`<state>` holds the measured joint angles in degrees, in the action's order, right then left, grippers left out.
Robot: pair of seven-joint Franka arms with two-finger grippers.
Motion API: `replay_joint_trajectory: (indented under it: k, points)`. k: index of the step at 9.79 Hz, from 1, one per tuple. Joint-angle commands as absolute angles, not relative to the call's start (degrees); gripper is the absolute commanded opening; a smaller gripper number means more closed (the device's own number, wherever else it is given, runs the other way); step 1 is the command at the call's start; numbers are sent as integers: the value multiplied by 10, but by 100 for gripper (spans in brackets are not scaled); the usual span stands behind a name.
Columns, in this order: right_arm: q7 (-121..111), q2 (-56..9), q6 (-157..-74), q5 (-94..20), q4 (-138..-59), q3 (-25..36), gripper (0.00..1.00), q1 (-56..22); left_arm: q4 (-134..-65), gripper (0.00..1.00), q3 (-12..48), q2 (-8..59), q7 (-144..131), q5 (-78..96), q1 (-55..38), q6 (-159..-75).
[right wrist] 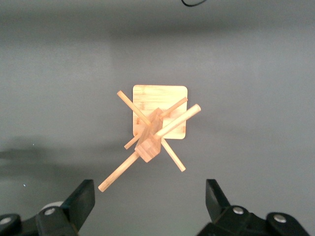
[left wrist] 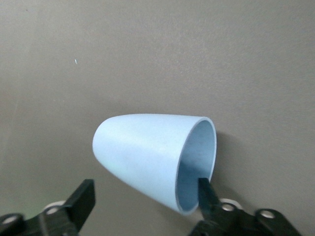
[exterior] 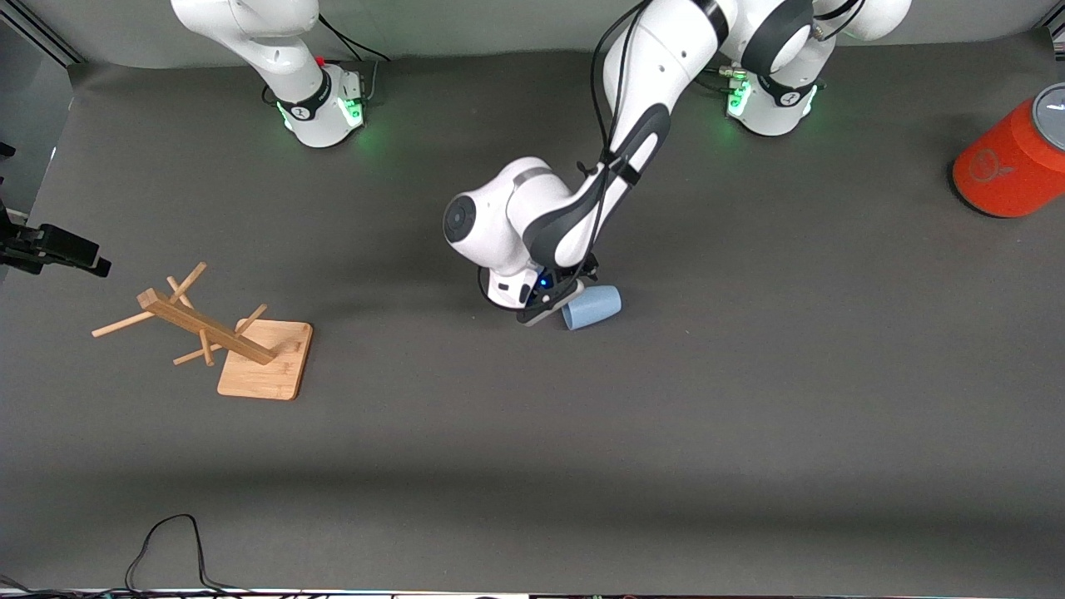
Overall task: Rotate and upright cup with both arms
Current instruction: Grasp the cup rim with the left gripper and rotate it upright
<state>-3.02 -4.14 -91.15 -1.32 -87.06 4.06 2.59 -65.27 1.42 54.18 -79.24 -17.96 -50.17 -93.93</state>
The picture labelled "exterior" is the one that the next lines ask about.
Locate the light blue plastic cup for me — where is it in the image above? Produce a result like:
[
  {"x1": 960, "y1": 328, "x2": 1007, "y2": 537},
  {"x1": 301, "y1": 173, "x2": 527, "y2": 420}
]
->
[{"x1": 562, "y1": 285, "x2": 623, "y2": 332}]

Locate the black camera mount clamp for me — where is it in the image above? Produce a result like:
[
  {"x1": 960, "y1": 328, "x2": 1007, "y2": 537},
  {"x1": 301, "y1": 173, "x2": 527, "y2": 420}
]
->
[{"x1": 0, "y1": 141, "x2": 112, "y2": 279}]

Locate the wooden mug tree rack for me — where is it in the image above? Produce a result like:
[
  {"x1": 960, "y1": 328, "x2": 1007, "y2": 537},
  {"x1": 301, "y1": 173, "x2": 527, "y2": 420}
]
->
[{"x1": 92, "y1": 262, "x2": 315, "y2": 402}]

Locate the black base cable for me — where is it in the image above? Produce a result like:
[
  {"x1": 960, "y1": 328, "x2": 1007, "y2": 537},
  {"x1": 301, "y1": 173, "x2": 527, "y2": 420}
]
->
[{"x1": 318, "y1": 14, "x2": 391, "y2": 64}]

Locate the aluminium frame rail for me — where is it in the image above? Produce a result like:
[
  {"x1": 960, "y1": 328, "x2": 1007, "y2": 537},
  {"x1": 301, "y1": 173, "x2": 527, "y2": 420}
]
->
[{"x1": 0, "y1": 0, "x2": 85, "y2": 68}]

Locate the orange cylindrical can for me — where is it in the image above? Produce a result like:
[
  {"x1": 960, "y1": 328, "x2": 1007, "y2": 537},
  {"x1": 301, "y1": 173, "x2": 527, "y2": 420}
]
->
[{"x1": 952, "y1": 82, "x2": 1065, "y2": 220}]

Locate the black looped table cable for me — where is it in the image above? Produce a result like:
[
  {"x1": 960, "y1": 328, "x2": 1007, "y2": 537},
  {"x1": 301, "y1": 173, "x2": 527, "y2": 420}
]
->
[{"x1": 123, "y1": 513, "x2": 255, "y2": 595}]

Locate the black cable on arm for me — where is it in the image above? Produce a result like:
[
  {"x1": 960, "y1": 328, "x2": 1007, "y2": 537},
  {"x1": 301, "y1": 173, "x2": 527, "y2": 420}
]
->
[{"x1": 577, "y1": 0, "x2": 658, "y2": 280}]

